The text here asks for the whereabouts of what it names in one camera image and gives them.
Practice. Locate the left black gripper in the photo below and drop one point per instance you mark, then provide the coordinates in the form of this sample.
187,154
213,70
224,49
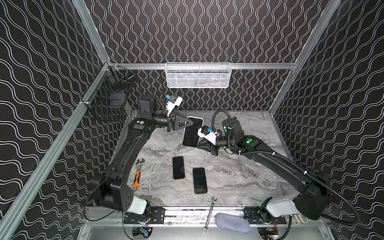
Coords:
171,123

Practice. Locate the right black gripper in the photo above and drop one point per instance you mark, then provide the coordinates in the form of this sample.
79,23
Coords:
214,145

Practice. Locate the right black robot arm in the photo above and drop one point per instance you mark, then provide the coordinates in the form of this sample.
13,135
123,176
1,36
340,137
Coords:
311,199

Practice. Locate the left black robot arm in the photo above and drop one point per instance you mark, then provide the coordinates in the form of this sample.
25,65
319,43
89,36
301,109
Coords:
112,189

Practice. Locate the black phone left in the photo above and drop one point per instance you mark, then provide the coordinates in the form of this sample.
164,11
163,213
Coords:
178,168

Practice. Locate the black phone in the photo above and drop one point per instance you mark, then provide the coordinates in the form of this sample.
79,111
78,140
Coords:
200,181
178,168

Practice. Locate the black phone middle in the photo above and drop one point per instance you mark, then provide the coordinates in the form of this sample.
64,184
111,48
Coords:
200,181

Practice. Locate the grey cloth pad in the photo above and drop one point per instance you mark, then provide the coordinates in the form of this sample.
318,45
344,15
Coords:
232,223

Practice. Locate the silver wrench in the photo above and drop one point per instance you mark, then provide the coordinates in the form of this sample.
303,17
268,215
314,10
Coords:
213,202

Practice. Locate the white scissors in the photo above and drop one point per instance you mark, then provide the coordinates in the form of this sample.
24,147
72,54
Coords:
299,219

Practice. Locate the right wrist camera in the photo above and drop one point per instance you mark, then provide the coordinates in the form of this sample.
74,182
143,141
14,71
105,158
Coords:
208,134

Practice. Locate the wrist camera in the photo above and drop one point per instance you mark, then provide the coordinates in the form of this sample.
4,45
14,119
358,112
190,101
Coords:
208,134
172,102

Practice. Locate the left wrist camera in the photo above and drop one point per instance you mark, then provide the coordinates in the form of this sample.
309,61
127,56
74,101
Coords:
172,102

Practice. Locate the white wire basket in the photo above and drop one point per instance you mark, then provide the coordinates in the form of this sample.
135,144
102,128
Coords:
198,75

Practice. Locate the orange handled adjustable wrench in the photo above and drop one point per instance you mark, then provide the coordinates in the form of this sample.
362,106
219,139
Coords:
140,163

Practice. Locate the black wire basket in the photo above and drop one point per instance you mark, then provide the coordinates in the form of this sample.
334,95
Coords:
109,101

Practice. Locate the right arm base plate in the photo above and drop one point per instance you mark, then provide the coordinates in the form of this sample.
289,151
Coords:
260,216

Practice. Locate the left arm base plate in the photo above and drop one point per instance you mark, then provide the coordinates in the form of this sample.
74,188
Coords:
151,215

